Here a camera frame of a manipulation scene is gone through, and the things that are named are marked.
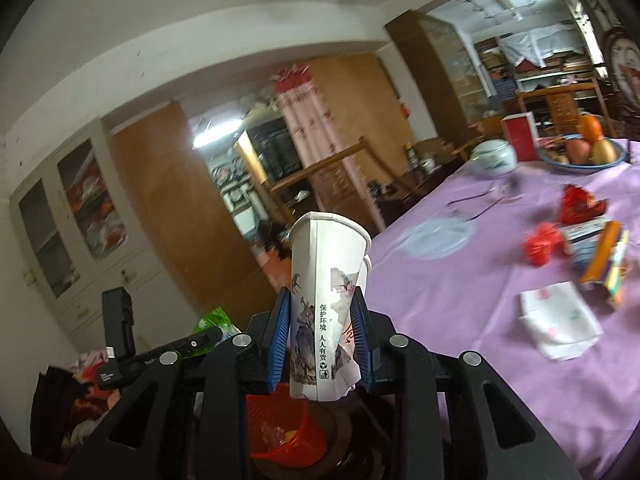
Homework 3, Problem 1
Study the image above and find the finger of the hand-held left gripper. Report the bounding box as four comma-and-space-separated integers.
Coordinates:
145, 330, 224, 359

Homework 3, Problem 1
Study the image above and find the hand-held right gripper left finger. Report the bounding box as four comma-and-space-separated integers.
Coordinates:
60, 287, 292, 480

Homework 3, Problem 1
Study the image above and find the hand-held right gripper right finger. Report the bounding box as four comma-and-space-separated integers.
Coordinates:
349, 302, 583, 480

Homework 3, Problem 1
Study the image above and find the red plastic basket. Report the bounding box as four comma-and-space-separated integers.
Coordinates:
245, 394, 328, 467

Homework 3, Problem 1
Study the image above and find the white printed paper cup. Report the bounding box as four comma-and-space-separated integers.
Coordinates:
289, 212, 372, 403

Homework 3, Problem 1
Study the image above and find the white paper napkin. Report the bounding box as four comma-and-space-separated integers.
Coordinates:
517, 280, 605, 362

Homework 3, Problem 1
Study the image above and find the green packet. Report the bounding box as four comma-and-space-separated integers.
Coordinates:
192, 305, 242, 343

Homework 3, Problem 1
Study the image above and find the white glass-door cabinet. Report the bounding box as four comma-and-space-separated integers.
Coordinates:
7, 120, 201, 342

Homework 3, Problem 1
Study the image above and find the pile of clothes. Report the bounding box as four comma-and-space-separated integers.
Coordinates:
69, 352, 121, 403

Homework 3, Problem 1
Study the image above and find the black bag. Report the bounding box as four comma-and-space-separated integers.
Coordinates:
30, 365, 108, 463

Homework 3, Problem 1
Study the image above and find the purple tablecloth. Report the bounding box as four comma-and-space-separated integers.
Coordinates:
367, 140, 640, 471

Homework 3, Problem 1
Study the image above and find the clear glass lid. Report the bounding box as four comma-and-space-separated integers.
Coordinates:
402, 217, 476, 260

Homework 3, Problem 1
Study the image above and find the wooden door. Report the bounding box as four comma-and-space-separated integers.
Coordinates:
107, 100, 273, 316

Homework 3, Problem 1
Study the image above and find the wooden chair with curved back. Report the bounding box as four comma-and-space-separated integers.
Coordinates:
267, 137, 387, 241

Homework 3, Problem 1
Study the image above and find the red crumpled wrapper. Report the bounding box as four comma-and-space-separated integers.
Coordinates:
524, 222, 564, 267

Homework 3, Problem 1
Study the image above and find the pink printed curtain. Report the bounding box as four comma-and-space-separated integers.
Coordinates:
277, 67, 335, 211

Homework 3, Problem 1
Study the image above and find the white ceramic lidded jar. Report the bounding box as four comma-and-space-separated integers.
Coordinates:
468, 137, 518, 177

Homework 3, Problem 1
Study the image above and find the red foil wrapper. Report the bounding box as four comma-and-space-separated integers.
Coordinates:
559, 184, 609, 226

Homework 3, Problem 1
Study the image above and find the red hanging decoration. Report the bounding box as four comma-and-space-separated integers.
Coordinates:
271, 64, 314, 95

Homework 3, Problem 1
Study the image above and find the red box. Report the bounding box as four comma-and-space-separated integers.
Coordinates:
501, 112, 539, 162

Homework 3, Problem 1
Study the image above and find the blue fruit bowl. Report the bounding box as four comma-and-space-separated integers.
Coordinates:
537, 137, 628, 174

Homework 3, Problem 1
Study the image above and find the wooden glass display cabinet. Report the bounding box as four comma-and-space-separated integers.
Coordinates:
385, 10, 493, 143

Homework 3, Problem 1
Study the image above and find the red apple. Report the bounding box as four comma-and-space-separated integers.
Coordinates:
565, 137, 594, 165

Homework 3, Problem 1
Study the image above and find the yellow mango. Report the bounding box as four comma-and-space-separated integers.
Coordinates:
590, 139, 617, 165

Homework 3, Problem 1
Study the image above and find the carved wooden chair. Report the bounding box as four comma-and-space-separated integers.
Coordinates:
515, 80, 608, 137

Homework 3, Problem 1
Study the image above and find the orange fruit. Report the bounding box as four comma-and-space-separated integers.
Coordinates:
577, 115, 605, 142

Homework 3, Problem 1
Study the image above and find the white hanging cloth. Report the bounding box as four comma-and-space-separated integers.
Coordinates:
500, 25, 587, 68

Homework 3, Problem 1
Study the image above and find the bookshelf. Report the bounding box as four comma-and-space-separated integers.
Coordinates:
475, 25, 607, 111

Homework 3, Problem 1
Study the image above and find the wall clock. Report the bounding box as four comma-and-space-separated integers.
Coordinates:
600, 25, 640, 111

